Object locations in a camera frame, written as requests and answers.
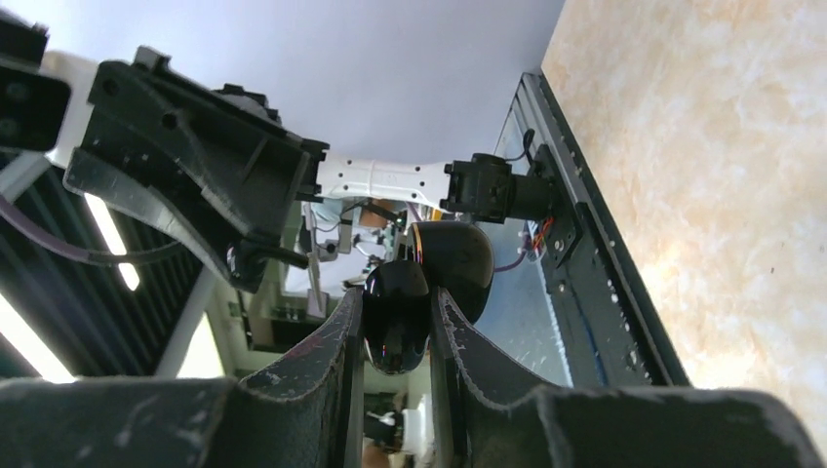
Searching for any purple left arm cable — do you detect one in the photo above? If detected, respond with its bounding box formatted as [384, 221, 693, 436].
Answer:
[0, 193, 188, 267]

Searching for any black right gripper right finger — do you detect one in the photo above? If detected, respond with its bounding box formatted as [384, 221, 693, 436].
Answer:
[430, 290, 823, 467]

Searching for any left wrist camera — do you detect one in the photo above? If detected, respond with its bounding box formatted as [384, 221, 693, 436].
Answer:
[1, 9, 98, 168]

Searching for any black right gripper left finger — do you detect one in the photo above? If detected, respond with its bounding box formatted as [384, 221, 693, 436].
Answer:
[1, 289, 364, 467]

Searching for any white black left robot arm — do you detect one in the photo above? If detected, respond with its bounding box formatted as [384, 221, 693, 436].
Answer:
[53, 47, 552, 293]

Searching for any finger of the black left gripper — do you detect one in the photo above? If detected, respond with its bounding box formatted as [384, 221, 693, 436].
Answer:
[63, 47, 329, 293]

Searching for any black glossy earbud charging case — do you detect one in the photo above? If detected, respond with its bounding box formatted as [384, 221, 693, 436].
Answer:
[362, 220, 494, 375]

